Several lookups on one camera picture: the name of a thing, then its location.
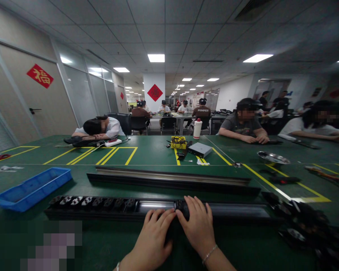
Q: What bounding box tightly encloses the person's left ring finger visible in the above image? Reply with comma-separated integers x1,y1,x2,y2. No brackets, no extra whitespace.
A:
151,211,162,228

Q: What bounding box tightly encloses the black office chair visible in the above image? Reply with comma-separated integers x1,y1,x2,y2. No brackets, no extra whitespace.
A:
104,112,133,136

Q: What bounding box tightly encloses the long black empty rail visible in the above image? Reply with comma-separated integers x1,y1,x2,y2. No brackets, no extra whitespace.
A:
86,172,261,196

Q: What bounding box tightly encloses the person's left little finger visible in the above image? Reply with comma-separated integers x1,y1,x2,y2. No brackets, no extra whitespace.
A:
143,210,154,228

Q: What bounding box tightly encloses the person's left middle finger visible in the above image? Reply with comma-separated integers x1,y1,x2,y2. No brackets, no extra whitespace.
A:
159,209,170,227

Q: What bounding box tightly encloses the clear plastic wrapper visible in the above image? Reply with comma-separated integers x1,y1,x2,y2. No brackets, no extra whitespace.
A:
0,165,25,173

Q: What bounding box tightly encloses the round metal bowl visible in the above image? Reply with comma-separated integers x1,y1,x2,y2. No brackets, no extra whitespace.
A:
257,151,291,166

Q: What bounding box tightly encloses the grey metal box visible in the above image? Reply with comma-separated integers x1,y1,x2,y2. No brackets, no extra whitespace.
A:
187,142,213,158

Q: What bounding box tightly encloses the pile of black socket parts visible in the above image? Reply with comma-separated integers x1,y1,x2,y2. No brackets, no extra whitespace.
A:
261,191,339,271

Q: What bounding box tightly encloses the black bag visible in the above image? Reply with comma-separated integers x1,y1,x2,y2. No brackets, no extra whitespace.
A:
63,135,105,148

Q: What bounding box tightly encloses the person's right thumb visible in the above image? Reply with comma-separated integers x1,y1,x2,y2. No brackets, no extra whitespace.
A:
175,210,189,226

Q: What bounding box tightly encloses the long black power strip housing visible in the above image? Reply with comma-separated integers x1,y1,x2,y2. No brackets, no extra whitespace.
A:
44,195,275,224

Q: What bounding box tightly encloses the person's left hand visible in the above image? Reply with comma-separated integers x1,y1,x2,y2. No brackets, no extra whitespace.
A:
120,208,177,269

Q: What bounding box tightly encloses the blue plastic bin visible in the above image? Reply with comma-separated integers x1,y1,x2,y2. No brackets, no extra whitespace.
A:
0,167,73,213

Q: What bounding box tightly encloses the red diamond wall decoration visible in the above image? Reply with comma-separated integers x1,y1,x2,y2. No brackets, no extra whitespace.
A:
147,83,163,102

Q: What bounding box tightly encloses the yellow box with black cables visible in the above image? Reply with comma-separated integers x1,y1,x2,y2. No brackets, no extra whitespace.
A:
170,135,188,149

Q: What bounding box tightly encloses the bundle of red orange wires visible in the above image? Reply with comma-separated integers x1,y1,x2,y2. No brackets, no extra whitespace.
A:
304,165,339,190

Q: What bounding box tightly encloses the person's right index finger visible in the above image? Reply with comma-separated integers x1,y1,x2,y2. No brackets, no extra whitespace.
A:
184,195,195,215

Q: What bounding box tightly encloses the long grey metal cover strip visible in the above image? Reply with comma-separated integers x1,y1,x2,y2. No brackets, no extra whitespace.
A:
95,166,252,186

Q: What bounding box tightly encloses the person's right middle finger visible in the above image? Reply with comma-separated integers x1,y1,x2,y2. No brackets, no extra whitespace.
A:
194,196,204,217

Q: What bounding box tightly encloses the door with red diamond sign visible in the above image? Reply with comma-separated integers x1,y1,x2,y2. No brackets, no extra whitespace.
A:
0,41,79,142

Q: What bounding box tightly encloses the row of black socket modules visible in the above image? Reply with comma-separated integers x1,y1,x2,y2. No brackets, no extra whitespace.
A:
49,195,137,213

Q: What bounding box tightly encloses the person's right hand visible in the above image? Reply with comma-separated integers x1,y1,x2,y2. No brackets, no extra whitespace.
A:
175,195,217,255

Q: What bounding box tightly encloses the white bottle with red cap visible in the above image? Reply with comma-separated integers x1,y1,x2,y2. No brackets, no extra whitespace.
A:
193,117,203,140

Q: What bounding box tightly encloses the long black power strip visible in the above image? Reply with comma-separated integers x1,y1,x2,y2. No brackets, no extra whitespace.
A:
277,133,322,150

